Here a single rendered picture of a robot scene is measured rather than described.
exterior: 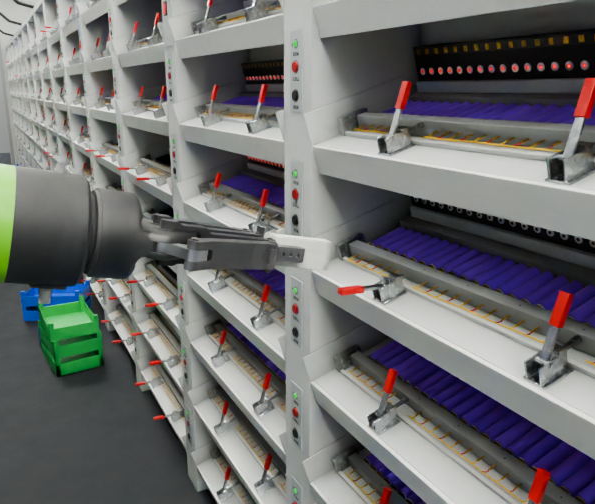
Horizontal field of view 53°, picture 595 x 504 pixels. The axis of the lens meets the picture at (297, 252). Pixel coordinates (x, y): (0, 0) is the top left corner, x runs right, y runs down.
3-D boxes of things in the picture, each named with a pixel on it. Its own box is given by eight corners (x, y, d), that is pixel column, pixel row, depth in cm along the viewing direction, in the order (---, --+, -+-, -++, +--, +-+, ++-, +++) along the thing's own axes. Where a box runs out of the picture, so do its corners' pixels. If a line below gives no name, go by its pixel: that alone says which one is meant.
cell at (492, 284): (529, 276, 77) (492, 298, 75) (518, 273, 78) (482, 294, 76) (528, 264, 76) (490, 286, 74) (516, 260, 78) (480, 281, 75)
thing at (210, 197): (291, 278, 107) (269, 208, 102) (188, 216, 159) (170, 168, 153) (382, 234, 114) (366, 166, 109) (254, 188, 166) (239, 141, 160)
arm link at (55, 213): (20, 161, 42) (12, 150, 50) (2, 319, 44) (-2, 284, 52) (108, 173, 45) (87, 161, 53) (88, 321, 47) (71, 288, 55)
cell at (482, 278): (517, 272, 79) (480, 293, 76) (506, 269, 80) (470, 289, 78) (515, 260, 78) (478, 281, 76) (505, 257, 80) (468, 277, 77)
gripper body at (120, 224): (72, 262, 54) (171, 269, 58) (87, 289, 47) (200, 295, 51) (82, 180, 53) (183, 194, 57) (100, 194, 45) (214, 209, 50)
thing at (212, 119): (291, 167, 102) (268, 86, 96) (184, 140, 153) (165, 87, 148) (386, 127, 109) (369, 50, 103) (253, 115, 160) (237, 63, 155)
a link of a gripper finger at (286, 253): (254, 241, 56) (267, 248, 54) (300, 245, 59) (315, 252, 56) (251, 256, 57) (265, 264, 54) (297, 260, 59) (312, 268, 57)
